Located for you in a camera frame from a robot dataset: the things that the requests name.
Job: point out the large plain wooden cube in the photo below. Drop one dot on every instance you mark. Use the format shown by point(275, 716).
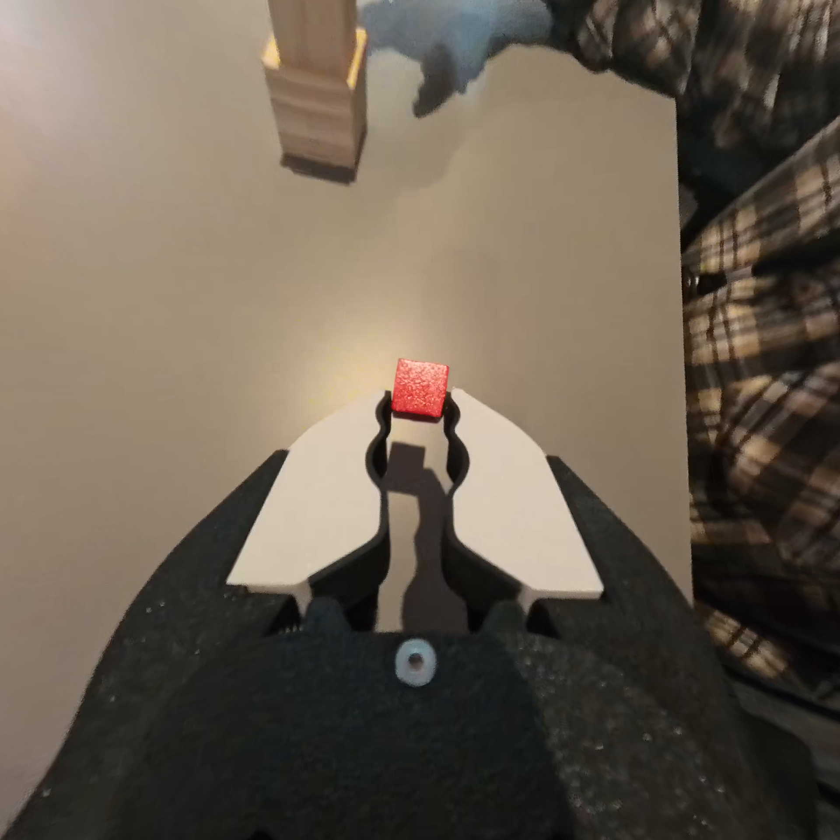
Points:
point(315, 118)

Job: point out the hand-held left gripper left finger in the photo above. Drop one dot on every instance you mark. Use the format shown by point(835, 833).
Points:
point(321, 499)

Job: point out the person's plaid shirt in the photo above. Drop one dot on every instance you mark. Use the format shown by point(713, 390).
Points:
point(761, 394)

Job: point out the red wooden cube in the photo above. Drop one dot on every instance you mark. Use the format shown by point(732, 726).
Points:
point(420, 387)

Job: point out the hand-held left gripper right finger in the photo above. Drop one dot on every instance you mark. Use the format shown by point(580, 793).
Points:
point(518, 505)

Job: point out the medium plain wooden cube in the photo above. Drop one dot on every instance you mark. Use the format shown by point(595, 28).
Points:
point(312, 33)

